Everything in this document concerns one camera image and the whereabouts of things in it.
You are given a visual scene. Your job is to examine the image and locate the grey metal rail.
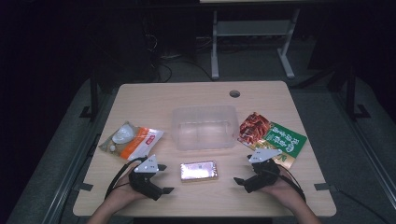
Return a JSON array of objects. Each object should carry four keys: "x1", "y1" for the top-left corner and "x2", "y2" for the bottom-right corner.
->
[
  {"x1": 331, "y1": 91, "x2": 396, "y2": 203},
  {"x1": 40, "y1": 120, "x2": 106, "y2": 224}
]

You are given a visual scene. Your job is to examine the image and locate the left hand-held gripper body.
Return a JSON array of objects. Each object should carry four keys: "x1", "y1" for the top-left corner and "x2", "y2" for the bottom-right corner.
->
[{"x1": 129, "y1": 154, "x2": 163, "y2": 201}]

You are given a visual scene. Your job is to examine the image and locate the white metal table frame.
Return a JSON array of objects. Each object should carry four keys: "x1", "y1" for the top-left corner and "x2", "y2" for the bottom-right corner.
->
[{"x1": 199, "y1": 0, "x2": 302, "y2": 80}]

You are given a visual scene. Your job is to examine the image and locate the hand-held gripper cable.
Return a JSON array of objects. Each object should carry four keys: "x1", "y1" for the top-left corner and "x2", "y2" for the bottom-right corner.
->
[
  {"x1": 105, "y1": 157, "x2": 148, "y2": 200},
  {"x1": 276, "y1": 164, "x2": 307, "y2": 202}
]

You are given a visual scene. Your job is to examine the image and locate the white orange snack packet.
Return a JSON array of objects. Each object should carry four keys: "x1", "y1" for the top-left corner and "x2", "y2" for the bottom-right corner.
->
[{"x1": 98, "y1": 120, "x2": 165, "y2": 162}]

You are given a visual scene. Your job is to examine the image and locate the black floor cables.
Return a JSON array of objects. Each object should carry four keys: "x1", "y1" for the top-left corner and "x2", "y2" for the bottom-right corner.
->
[{"x1": 146, "y1": 31, "x2": 216, "y2": 84}]

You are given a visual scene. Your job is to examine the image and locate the black metal stand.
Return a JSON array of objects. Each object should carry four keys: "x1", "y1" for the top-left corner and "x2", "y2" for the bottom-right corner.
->
[
  {"x1": 78, "y1": 69, "x2": 101, "y2": 122},
  {"x1": 340, "y1": 64, "x2": 372, "y2": 121}
]

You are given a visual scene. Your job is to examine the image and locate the grey tape strip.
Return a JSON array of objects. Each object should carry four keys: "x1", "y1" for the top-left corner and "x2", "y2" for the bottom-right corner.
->
[
  {"x1": 313, "y1": 182, "x2": 339, "y2": 192},
  {"x1": 74, "y1": 182, "x2": 94, "y2": 192}
]

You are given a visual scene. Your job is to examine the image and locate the left hand-held gripper cable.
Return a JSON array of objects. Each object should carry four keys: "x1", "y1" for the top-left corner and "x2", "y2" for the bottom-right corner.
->
[{"x1": 105, "y1": 157, "x2": 148, "y2": 200}]

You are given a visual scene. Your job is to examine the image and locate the person's right hand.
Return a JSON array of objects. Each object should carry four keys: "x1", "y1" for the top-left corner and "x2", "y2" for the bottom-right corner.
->
[{"x1": 263, "y1": 169, "x2": 306, "y2": 213}]

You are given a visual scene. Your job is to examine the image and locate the right hand-held gripper cable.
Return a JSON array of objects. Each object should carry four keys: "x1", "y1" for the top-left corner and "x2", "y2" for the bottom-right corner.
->
[{"x1": 276, "y1": 164, "x2": 307, "y2": 202}]

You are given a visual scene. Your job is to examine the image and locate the person's left hand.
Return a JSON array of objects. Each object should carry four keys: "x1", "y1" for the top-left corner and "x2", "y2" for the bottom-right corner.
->
[{"x1": 108, "y1": 167, "x2": 148, "y2": 209}]

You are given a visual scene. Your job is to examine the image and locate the red green snack packet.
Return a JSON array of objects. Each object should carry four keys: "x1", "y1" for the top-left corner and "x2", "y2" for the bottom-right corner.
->
[{"x1": 237, "y1": 111, "x2": 308, "y2": 171}]

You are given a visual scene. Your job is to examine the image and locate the small yellow foil box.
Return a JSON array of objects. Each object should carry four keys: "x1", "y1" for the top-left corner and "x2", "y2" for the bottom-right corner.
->
[{"x1": 179, "y1": 160, "x2": 219, "y2": 183}]

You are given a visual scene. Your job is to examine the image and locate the thin black cable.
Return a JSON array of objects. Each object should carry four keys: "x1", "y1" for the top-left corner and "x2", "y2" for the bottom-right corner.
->
[{"x1": 335, "y1": 188, "x2": 391, "y2": 224}]

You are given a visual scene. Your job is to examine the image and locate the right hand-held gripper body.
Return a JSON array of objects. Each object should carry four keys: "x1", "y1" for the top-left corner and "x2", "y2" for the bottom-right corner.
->
[{"x1": 244, "y1": 147, "x2": 283, "y2": 194}]

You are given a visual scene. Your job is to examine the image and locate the clear plastic container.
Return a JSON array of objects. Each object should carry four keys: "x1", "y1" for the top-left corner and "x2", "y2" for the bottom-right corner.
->
[{"x1": 171, "y1": 105, "x2": 239, "y2": 152}]

